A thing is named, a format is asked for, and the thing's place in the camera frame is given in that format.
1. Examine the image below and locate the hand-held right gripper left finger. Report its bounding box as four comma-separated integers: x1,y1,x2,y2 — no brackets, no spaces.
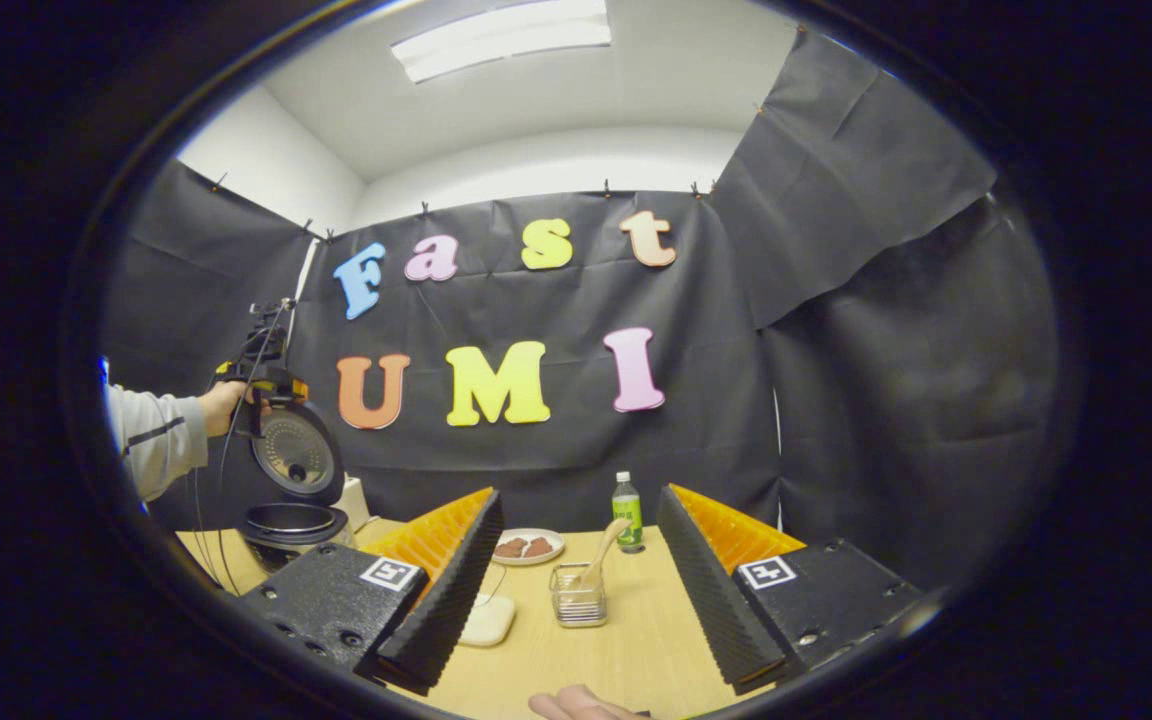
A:
236,487,507,696

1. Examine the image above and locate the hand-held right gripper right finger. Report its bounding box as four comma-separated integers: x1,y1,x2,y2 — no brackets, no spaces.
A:
656,483,937,696

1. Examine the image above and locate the wooden spoon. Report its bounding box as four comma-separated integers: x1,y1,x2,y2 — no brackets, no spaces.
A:
576,517,631,601

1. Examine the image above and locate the silver black rice cooker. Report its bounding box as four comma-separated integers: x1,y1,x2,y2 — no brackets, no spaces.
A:
239,398,357,574

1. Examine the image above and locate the white round plate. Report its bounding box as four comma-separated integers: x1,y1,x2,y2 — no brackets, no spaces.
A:
491,527,567,567

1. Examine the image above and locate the green tea bottle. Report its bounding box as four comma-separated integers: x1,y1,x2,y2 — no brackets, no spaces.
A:
612,471,645,554

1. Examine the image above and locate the white toaster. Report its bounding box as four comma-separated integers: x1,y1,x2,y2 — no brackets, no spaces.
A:
336,475,372,531

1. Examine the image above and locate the black backdrop cloth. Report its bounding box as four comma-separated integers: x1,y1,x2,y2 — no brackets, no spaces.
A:
101,30,1062,601

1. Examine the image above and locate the large ceiling light panel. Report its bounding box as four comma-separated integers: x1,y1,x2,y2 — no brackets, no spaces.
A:
391,0,614,84

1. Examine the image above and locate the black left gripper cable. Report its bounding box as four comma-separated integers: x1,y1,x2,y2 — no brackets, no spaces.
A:
194,300,292,596

